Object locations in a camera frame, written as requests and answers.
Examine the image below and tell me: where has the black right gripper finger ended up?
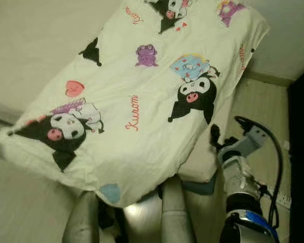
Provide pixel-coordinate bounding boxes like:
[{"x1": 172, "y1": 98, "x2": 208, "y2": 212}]
[{"x1": 210, "y1": 124, "x2": 223, "y2": 151}]

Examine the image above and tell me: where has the cream Kuromi print quilt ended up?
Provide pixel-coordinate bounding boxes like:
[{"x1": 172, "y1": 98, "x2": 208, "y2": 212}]
[{"x1": 0, "y1": 0, "x2": 271, "y2": 208}]

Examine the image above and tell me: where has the white power strip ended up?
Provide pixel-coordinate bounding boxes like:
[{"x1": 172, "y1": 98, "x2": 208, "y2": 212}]
[{"x1": 261, "y1": 183, "x2": 292, "y2": 209}]

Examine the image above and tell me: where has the black cabinet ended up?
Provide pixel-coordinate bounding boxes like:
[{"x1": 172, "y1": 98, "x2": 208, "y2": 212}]
[{"x1": 288, "y1": 76, "x2": 304, "y2": 243}]

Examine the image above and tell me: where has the silver robot left leg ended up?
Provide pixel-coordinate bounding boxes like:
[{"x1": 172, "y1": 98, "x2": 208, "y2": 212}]
[{"x1": 62, "y1": 190, "x2": 101, "y2": 243}]

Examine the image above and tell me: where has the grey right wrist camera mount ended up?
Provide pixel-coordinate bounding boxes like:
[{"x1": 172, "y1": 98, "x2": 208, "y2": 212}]
[{"x1": 228, "y1": 124, "x2": 274, "y2": 160}]

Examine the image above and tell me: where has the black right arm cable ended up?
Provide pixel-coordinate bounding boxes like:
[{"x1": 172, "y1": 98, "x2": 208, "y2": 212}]
[{"x1": 234, "y1": 115, "x2": 285, "y2": 228}]

